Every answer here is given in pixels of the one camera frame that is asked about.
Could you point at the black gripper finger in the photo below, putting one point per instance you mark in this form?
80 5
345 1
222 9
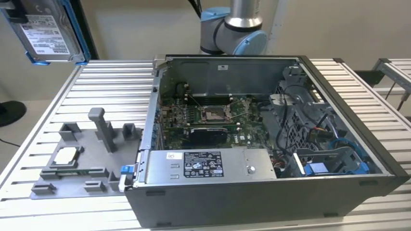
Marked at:
14 10

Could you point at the silver disk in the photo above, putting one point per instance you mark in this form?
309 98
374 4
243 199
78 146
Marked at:
48 36

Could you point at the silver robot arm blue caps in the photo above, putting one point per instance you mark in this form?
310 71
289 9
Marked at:
245 14

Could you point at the grey metal disk bay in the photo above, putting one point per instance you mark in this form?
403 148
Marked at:
309 113

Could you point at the black round stand base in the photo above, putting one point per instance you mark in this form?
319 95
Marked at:
11 113

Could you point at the silver CPU chip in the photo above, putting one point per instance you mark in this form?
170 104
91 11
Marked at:
66 156

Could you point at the grey parts rack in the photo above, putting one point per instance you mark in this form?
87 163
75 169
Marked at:
92 163

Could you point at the blue case latch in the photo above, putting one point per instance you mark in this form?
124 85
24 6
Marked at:
126 169

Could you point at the CPU socket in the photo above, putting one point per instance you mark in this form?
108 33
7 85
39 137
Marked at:
214 113

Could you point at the silver power supply unit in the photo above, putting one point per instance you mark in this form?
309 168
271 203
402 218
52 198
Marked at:
161 166

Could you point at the black graphics card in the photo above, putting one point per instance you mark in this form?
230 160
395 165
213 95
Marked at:
209 136

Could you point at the green motherboard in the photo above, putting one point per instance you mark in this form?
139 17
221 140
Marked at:
247 134

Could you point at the black open PC case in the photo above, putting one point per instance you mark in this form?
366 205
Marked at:
225 204

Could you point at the blue bay clip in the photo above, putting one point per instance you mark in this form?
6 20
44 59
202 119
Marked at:
314 168

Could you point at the slatted metal side table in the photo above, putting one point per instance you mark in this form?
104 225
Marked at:
397 69

